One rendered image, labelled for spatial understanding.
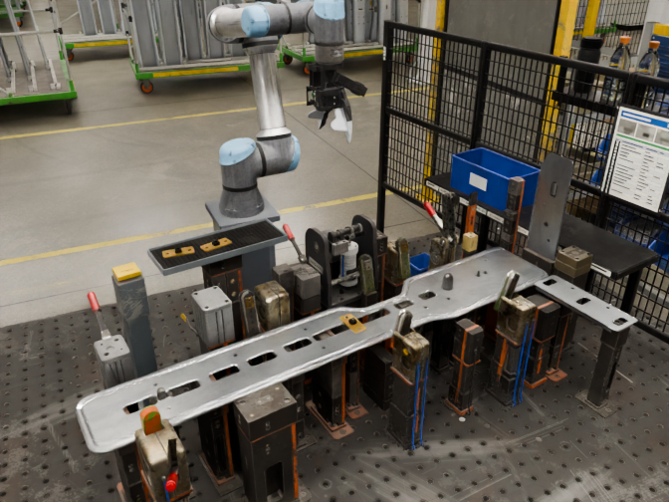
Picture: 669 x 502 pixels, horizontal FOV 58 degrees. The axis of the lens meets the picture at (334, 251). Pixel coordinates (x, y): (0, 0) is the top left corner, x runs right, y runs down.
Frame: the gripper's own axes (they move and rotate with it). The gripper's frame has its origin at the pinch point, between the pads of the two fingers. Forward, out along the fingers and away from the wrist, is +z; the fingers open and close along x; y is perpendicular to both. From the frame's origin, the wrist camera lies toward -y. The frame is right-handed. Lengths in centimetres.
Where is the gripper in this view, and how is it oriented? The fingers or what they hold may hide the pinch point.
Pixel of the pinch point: (335, 135)
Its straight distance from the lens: 169.8
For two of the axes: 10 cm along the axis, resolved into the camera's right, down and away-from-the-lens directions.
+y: -8.4, 2.6, -4.7
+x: 5.4, 4.0, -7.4
